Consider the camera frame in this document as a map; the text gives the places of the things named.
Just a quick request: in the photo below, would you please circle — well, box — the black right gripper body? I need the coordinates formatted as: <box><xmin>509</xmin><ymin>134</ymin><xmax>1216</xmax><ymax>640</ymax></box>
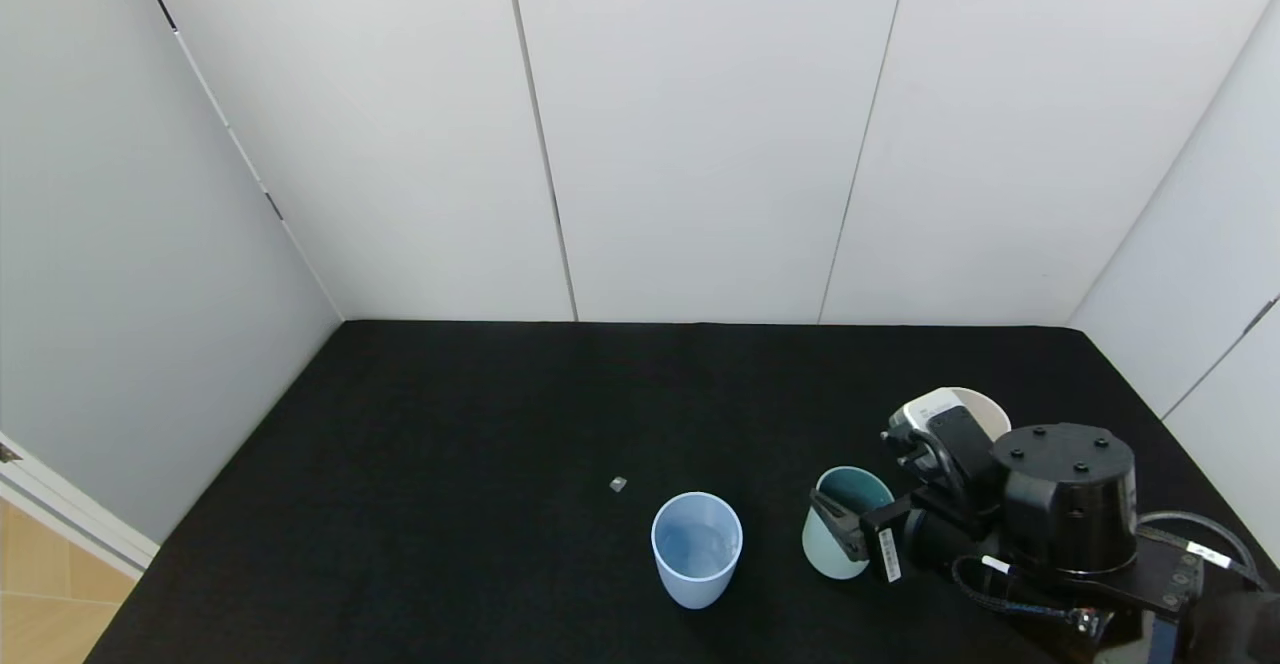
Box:
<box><xmin>859</xmin><ymin>493</ymin><xmax>998</xmax><ymax>585</ymax></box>

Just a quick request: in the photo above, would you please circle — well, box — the teal plastic cup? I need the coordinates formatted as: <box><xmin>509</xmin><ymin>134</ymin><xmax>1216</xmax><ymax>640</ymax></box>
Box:
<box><xmin>801</xmin><ymin>465</ymin><xmax>896</xmax><ymax>581</ymax></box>

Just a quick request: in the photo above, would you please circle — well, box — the light blue plastic cup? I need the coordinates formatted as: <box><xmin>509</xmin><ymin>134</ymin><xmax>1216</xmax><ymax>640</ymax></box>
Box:
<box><xmin>651</xmin><ymin>491</ymin><xmax>744</xmax><ymax>611</ymax></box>

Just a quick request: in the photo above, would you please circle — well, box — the beige plastic cup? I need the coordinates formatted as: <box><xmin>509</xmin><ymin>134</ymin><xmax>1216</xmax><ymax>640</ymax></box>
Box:
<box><xmin>940</xmin><ymin>386</ymin><xmax>1012</xmax><ymax>445</ymax></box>

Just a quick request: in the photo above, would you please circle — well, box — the black table cloth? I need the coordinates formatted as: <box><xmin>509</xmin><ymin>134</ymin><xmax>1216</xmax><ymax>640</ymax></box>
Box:
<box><xmin>85</xmin><ymin>319</ymin><xmax>1280</xmax><ymax>664</ymax></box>

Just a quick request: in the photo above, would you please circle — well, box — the black camera cable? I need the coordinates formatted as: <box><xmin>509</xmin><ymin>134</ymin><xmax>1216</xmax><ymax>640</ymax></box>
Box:
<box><xmin>948</xmin><ymin>552</ymin><xmax>1101</xmax><ymax>635</ymax></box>

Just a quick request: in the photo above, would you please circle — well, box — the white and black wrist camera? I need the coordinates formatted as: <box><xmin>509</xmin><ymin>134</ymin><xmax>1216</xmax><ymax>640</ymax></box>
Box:
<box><xmin>880</xmin><ymin>389</ymin><xmax>1004</xmax><ymax>520</ymax></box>

